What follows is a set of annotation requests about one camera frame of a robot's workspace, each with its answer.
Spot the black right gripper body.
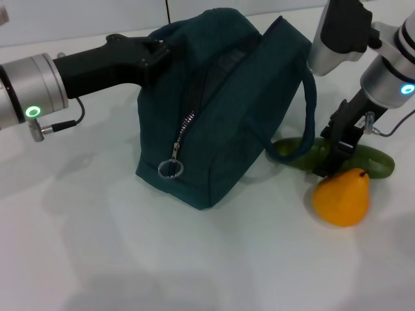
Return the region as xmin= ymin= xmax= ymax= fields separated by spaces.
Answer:
xmin=333 ymin=89 xmax=389 ymax=147

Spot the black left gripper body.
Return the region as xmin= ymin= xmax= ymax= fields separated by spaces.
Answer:
xmin=53 ymin=33 xmax=150 ymax=100

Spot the green cucumber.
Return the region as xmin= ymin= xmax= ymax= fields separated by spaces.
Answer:
xmin=271 ymin=136 xmax=396 ymax=180

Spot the yellow pear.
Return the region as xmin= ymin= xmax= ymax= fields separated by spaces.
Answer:
xmin=311 ymin=167 xmax=371 ymax=227

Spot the teal fabric zipper bag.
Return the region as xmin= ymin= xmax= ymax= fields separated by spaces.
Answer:
xmin=135 ymin=8 xmax=318 ymax=211

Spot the clear zipper pull ring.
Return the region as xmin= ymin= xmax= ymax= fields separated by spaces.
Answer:
xmin=157 ymin=158 xmax=185 ymax=180

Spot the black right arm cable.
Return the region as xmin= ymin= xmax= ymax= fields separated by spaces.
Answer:
xmin=364 ymin=109 xmax=415 ymax=137

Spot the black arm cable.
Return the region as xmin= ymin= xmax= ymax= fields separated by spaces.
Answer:
xmin=364 ymin=109 xmax=415 ymax=137
xmin=27 ymin=97 xmax=86 ymax=143

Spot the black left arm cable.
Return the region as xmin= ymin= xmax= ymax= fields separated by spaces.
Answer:
xmin=27 ymin=97 xmax=86 ymax=143

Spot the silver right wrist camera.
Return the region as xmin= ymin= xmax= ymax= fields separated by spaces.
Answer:
xmin=306 ymin=0 xmax=383 ymax=77

